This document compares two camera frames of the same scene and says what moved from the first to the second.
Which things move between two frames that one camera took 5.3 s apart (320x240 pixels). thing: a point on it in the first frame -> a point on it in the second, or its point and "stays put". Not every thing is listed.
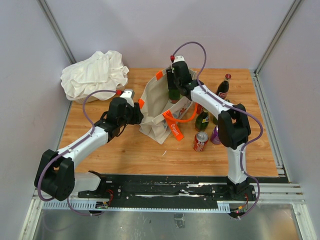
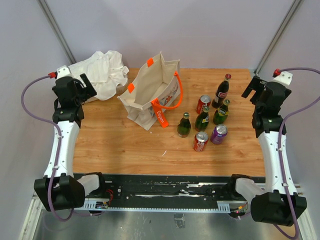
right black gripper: (170, 75) -> (257, 84)
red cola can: (200, 141) stays put
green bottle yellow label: (202, 120) stays put
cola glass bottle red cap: (223, 87) stays put
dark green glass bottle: (174, 95) -> (184, 126)
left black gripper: (137, 115) -> (90, 89)
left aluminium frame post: (57, 31) stays put
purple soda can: (215, 136) stays put
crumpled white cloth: (105, 71) stays put
